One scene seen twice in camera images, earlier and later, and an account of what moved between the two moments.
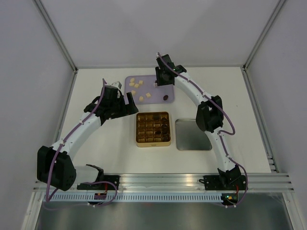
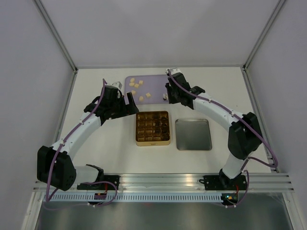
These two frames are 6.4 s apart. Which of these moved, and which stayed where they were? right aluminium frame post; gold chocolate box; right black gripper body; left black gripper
Moved: right black gripper body
Stayed: left black gripper; gold chocolate box; right aluminium frame post
